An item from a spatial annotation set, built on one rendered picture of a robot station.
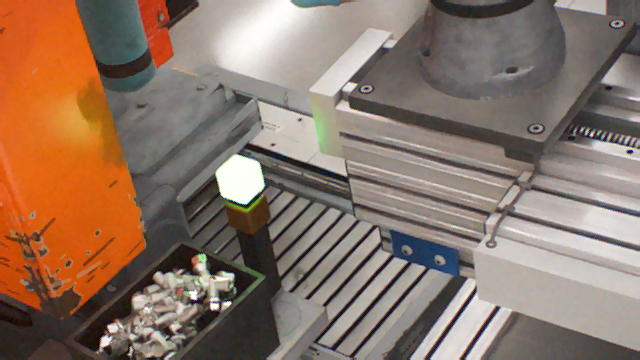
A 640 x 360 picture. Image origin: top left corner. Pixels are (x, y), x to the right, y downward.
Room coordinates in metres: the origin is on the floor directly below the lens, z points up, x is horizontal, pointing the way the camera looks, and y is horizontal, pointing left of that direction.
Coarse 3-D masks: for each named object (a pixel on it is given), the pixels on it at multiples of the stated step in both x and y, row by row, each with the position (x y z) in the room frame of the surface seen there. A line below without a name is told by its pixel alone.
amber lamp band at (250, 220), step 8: (256, 200) 1.25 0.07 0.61; (264, 200) 1.25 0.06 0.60; (232, 208) 1.25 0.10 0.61; (240, 208) 1.24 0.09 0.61; (248, 208) 1.24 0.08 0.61; (256, 208) 1.24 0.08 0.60; (264, 208) 1.25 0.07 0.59; (232, 216) 1.25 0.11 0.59; (240, 216) 1.24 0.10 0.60; (248, 216) 1.23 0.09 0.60; (256, 216) 1.24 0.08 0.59; (264, 216) 1.25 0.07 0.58; (232, 224) 1.25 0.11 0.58; (240, 224) 1.24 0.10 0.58; (248, 224) 1.23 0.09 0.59; (256, 224) 1.24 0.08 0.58; (248, 232) 1.23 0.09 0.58
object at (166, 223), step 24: (144, 192) 1.57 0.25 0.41; (168, 192) 1.57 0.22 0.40; (144, 216) 1.53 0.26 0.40; (168, 216) 1.55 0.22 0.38; (168, 240) 1.52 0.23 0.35; (192, 240) 1.58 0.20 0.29; (144, 264) 1.48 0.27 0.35; (120, 288) 1.46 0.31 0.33; (0, 312) 1.73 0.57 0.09; (48, 336) 1.60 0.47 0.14
